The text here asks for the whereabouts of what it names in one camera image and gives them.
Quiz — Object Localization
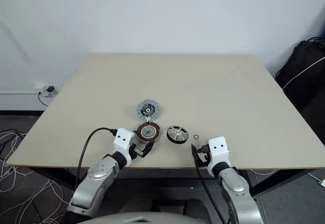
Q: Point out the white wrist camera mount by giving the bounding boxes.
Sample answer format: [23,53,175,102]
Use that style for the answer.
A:
[207,137,231,170]
[113,127,137,156]

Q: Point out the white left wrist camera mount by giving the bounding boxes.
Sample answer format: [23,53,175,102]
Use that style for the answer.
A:
[113,127,137,156]

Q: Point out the silver round circuit disc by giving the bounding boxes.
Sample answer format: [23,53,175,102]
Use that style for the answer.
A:
[135,100,158,121]

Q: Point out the motor stator housing copper windings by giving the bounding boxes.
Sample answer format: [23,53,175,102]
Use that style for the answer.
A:
[136,122,161,144]

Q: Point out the white power strip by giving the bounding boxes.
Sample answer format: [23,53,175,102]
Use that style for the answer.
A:
[34,82,51,97]

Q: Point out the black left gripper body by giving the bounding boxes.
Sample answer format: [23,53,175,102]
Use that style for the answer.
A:
[126,143,143,163]

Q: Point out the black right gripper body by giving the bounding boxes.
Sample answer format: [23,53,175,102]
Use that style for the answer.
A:
[200,149,212,170]

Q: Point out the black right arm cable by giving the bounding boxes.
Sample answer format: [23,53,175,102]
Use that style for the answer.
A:
[194,144,227,224]

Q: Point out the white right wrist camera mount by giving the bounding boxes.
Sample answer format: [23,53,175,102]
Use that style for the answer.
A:
[207,137,231,170]

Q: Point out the black bag with white strap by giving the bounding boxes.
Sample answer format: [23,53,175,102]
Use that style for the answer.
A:
[275,37,325,113]

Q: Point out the white floor cable with plug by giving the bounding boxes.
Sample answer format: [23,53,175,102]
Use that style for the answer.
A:
[250,168,325,187]

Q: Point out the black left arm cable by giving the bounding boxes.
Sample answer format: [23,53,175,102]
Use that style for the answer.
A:
[75,126,119,191]

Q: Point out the black table frame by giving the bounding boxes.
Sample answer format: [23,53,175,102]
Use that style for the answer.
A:
[25,167,309,202]

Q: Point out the black silver rotor cap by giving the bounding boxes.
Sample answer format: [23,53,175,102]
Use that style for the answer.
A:
[166,124,190,144]

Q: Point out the white floor cable tangle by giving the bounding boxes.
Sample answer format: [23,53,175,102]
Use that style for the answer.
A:
[0,129,67,224]

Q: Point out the black power adapter with cable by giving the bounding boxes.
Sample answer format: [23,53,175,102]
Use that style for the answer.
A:
[38,86,60,107]

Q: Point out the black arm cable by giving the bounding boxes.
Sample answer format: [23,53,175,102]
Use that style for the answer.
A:
[75,126,119,191]
[194,144,227,224]

